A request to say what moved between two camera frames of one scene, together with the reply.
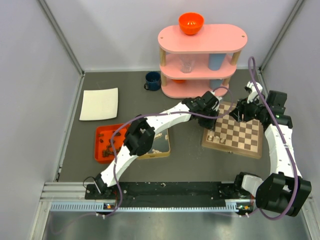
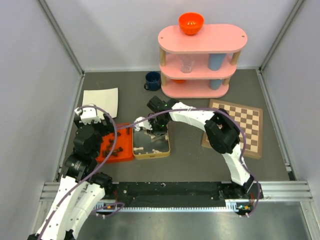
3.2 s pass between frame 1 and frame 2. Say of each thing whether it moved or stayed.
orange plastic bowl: stayed
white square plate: stayed
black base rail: stayed
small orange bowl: stayed
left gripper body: moved
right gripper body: moved
